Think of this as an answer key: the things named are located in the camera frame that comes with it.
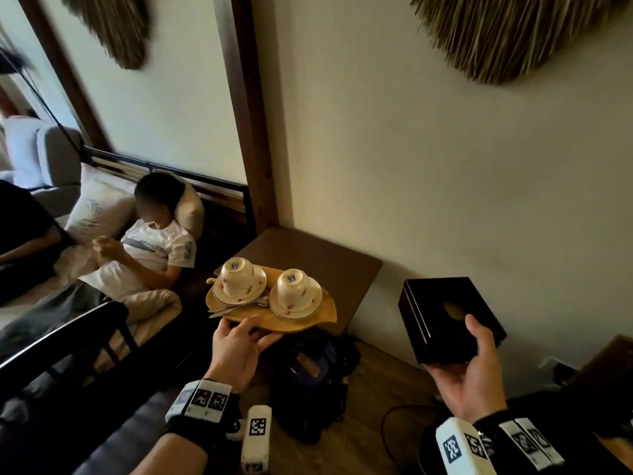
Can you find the person's right hand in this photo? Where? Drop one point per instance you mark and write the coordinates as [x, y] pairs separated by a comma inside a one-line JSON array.
[[472, 385]]

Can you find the person's left hand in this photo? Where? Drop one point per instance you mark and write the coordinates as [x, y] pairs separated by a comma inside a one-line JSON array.
[[232, 356]]

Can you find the person's left thumb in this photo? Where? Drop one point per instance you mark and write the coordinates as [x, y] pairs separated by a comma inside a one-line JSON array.
[[267, 341]]

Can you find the person's right thumb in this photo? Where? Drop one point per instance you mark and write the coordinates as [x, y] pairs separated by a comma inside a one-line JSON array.
[[478, 338]]

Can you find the leaf-shaped wooden tray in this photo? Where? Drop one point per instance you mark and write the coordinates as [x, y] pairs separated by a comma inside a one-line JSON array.
[[277, 322]]

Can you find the black tissue box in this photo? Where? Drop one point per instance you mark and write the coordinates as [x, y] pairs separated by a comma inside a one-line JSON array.
[[435, 321]]

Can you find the person's right forearm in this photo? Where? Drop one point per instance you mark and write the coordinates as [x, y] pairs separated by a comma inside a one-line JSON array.
[[593, 440]]

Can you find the person's left forearm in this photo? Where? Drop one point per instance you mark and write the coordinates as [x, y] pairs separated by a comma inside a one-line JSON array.
[[173, 457]]

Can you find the metal teaspoon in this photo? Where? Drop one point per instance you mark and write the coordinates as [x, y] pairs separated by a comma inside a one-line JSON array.
[[235, 308]]

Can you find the cream floral teacup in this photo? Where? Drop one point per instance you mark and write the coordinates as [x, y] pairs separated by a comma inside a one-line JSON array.
[[237, 279], [294, 291]]

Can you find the cream floral saucer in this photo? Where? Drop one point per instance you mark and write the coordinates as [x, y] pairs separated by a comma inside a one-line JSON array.
[[258, 281], [314, 301]]

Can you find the black backpack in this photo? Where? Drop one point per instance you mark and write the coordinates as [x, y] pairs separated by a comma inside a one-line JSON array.
[[306, 390]]

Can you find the white marker wrist tracker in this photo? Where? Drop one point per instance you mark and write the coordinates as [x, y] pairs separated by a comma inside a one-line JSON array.
[[531, 442], [205, 398]]

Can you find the brown side table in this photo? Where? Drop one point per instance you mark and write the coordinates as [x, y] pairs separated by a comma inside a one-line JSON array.
[[326, 262]]

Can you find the wooden cabinet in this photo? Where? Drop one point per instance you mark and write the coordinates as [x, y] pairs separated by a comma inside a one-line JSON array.
[[611, 366]]

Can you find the beige pillow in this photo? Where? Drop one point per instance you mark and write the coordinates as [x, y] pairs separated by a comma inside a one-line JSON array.
[[193, 212]]

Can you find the black chair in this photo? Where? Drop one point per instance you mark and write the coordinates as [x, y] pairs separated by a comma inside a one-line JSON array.
[[59, 336]]

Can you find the white printed pillow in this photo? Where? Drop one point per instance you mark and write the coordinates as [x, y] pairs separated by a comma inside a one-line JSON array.
[[99, 207]]

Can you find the dark wooden pillar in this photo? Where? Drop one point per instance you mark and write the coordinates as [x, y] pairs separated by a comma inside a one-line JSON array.
[[247, 118]]

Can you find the grey armchair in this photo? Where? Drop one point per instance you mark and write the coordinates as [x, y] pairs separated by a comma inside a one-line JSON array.
[[54, 163]]

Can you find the wall socket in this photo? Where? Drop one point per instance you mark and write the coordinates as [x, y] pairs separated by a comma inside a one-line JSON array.
[[559, 370]]

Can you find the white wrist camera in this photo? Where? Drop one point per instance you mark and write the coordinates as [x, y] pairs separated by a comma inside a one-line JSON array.
[[256, 440], [460, 450]]

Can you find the black metal bed frame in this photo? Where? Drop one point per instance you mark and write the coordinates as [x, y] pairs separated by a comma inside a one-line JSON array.
[[217, 185]]

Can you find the large straw wall decoration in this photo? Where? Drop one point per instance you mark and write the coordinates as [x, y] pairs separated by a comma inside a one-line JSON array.
[[509, 34]]

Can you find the dark wooden door frame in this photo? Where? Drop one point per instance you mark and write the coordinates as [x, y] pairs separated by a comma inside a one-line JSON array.
[[64, 79]]

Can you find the small straw wall decoration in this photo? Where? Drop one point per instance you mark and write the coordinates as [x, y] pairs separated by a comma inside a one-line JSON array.
[[116, 29]]

